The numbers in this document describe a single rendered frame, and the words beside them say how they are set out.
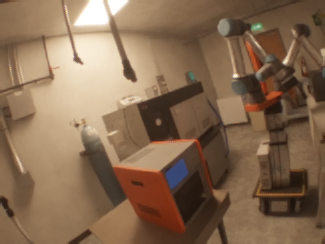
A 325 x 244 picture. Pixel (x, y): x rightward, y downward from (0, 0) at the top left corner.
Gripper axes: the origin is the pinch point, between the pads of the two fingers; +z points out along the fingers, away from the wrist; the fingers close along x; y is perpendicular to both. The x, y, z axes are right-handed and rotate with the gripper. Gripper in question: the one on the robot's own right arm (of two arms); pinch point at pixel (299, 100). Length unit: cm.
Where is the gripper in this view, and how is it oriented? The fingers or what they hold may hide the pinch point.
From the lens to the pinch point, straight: 110.8
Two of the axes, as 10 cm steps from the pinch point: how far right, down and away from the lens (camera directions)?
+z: 4.7, 8.5, -2.4
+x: -8.8, 4.7, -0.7
